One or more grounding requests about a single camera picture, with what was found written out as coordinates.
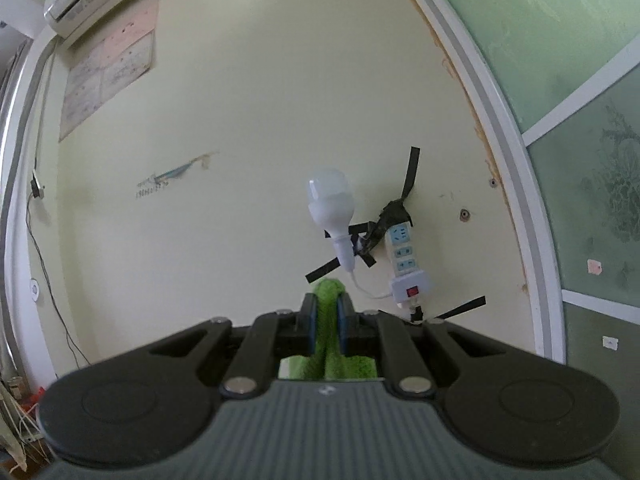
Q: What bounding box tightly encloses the green black striped sweater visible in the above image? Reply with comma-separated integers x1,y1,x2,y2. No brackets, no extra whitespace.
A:
285,278,378,382

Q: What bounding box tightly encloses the white power strip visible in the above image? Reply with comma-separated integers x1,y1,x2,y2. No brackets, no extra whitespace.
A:
385,221,432,314

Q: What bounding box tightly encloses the white light bulb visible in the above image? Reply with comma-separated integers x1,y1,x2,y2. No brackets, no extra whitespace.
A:
307,168,355,273

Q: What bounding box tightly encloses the white framed glass door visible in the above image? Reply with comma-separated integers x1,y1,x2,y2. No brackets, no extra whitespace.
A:
413,0,639,408

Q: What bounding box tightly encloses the black wall cable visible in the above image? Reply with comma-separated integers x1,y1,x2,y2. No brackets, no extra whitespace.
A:
24,44,92,366

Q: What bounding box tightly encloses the paper wall poster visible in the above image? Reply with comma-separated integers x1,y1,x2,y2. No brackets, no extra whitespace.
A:
58,3,158,141

